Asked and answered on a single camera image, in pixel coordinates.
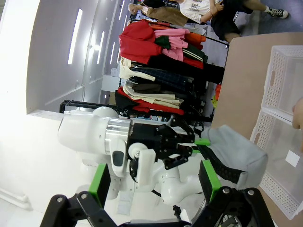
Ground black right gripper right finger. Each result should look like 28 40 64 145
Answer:
198 159 276 227

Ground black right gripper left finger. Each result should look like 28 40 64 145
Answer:
39 163 119 227

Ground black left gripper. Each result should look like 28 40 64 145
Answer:
127 114 211 170

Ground grey CAMPUS zipper pouch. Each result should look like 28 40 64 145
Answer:
200 124 268 190

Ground person left hand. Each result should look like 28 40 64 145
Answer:
292 97 303 153

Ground beige trousers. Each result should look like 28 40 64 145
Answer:
123 85 184 109

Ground brown garment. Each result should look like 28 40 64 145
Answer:
131 82 161 94

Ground white perforated plastic basket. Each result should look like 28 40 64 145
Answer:
250 109 303 220
261 44 303 123

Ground navy plaid garment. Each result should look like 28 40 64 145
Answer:
129 67 195 94

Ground black garment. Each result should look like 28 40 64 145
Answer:
146 54 225 85

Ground black clothes rack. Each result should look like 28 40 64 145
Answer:
59 18 230 123

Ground white label sticker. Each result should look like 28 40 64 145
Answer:
285 150 301 168

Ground dark green garment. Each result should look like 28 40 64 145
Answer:
155 35 209 63

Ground cream garment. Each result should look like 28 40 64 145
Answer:
119 58 157 82

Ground pink garment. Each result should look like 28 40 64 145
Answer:
153 27 191 61

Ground orange garment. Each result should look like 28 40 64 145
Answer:
151 22 206 43

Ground red hooded garment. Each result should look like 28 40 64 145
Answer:
119 20 164 65

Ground person in white printed T-shirt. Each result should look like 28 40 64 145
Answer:
178 0 289 43

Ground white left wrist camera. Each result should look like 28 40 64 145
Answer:
127 142 157 185

